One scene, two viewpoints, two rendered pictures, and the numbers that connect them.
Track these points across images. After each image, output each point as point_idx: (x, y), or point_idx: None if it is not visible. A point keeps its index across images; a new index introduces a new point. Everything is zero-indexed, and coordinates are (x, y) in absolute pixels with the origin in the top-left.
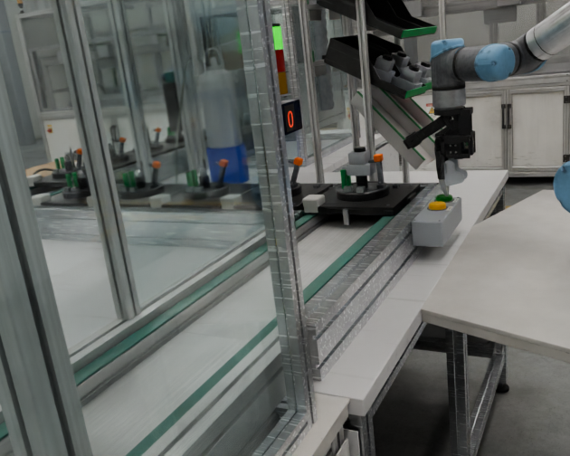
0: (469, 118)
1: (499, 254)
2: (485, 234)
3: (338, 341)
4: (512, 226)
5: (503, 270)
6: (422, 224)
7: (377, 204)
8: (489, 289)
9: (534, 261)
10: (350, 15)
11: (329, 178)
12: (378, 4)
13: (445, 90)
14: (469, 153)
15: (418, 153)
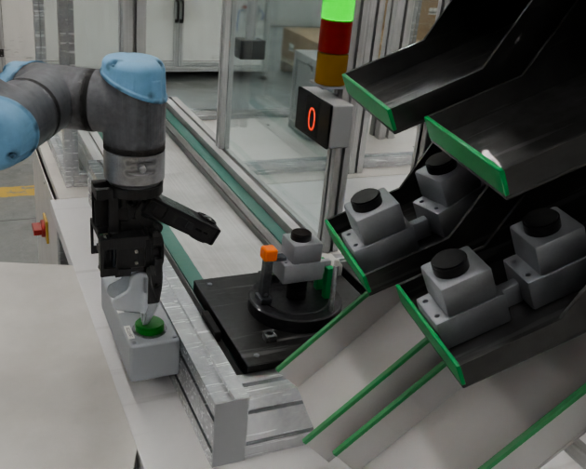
0: (93, 196)
1: (38, 368)
2: (93, 420)
3: None
4: (59, 465)
5: (17, 338)
6: None
7: (230, 285)
8: (18, 301)
9: None
10: (496, 25)
11: None
12: (551, 20)
13: (153, 161)
14: (91, 245)
15: (292, 354)
